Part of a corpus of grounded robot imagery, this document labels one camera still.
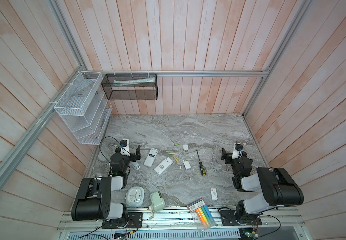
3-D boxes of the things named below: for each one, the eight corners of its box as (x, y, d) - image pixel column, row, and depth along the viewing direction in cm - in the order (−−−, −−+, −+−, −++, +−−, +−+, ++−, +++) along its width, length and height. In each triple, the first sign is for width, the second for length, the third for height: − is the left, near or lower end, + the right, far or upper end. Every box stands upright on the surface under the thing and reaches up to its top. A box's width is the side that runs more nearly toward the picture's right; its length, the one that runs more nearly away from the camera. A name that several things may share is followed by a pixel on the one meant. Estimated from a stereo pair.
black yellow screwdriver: (202, 176, 90) (202, 174, 88) (194, 151, 101) (195, 149, 100) (205, 175, 91) (206, 174, 89) (197, 151, 102) (198, 149, 100)
